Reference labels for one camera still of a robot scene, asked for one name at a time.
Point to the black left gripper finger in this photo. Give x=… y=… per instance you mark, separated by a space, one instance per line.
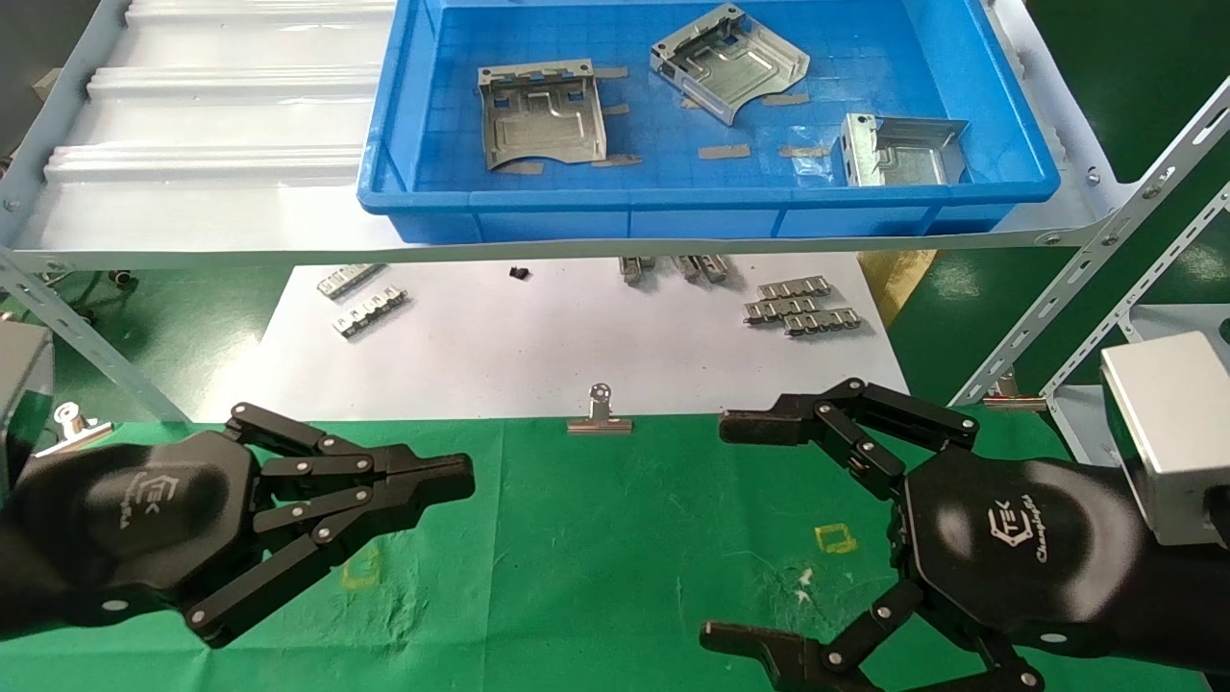
x=423 y=471

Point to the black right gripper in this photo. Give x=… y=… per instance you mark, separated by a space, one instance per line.
x=1019 y=548

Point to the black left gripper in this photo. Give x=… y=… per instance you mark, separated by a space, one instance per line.
x=125 y=509

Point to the sheet metal bracket part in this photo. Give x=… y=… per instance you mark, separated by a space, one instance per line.
x=740 y=72

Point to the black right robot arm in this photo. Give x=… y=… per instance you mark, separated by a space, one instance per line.
x=1192 y=596

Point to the white paper sheet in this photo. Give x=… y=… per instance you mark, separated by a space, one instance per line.
x=528 y=346

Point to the small metal clip strip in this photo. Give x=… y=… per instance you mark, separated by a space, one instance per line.
x=632 y=269
x=822 y=322
x=370 y=312
x=714 y=269
x=687 y=268
x=778 y=308
x=793 y=287
x=348 y=280

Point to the silver binder clip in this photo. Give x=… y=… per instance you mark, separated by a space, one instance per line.
x=72 y=423
x=601 y=423
x=1009 y=396

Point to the green cloth mat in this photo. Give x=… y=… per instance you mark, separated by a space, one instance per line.
x=596 y=557

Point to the grey metal side stand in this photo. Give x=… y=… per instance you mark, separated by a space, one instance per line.
x=1081 y=423

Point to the grey metal shelf rack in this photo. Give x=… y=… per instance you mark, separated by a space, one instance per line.
x=221 y=202

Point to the slotted grey angle strut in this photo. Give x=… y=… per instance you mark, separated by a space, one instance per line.
x=1095 y=245
x=77 y=336
x=1139 y=288

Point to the notched sheet metal part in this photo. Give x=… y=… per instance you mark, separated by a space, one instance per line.
x=543 y=130

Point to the blue plastic bin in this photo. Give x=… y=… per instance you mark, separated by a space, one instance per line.
x=673 y=197

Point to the small boxed sheet metal part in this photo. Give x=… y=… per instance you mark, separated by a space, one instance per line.
x=903 y=163

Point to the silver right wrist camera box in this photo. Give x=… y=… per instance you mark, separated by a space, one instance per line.
x=1168 y=423

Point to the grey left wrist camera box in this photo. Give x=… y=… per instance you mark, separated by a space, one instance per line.
x=19 y=375

